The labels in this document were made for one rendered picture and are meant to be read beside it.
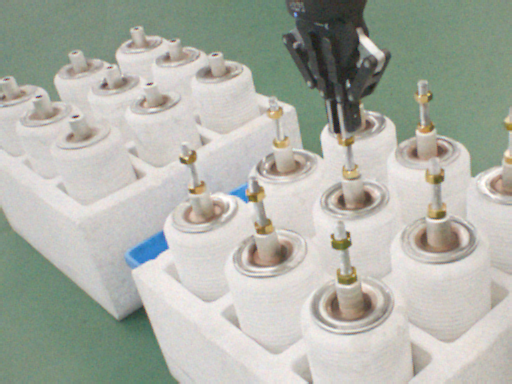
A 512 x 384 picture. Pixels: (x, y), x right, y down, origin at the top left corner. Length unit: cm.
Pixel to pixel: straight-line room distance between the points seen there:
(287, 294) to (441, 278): 15
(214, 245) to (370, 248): 17
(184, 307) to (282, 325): 13
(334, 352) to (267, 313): 11
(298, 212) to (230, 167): 30
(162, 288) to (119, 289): 25
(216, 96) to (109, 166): 20
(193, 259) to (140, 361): 28
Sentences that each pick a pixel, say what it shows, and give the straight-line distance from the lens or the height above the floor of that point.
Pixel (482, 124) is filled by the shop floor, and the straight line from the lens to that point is 140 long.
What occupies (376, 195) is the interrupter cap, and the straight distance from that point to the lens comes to 75.
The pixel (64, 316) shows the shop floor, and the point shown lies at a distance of 114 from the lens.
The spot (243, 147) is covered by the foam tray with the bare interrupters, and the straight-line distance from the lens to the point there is 109.
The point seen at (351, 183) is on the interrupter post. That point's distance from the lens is 73.
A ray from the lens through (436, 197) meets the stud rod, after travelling 65.
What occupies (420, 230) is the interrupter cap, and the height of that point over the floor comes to 25.
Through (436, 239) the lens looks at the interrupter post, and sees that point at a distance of 67.
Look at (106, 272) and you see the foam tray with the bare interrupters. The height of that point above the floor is 9.
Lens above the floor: 67
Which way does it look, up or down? 35 degrees down
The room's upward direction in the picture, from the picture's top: 10 degrees counter-clockwise
